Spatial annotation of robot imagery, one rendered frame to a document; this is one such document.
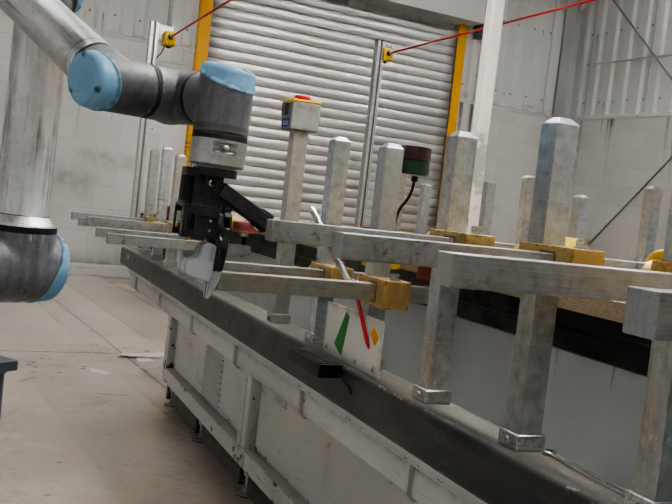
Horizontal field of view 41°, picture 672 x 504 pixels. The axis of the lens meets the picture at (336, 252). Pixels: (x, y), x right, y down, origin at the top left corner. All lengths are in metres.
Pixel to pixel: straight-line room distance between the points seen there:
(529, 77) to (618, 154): 1.54
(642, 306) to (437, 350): 0.85
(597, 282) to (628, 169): 10.39
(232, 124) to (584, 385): 0.68
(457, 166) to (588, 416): 0.43
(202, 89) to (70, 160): 7.90
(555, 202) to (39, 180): 1.16
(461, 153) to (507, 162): 10.25
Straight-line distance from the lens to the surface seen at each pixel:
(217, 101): 1.45
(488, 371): 1.68
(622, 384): 1.39
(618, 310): 1.31
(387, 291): 1.56
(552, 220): 1.19
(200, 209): 1.45
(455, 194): 1.40
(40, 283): 1.99
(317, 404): 1.90
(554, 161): 1.19
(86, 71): 1.48
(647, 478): 1.03
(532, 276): 0.83
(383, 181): 1.62
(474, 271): 0.79
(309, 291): 1.54
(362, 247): 1.02
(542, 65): 12.03
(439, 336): 1.41
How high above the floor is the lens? 0.99
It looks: 3 degrees down
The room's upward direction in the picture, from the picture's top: 6 degrees clockwise
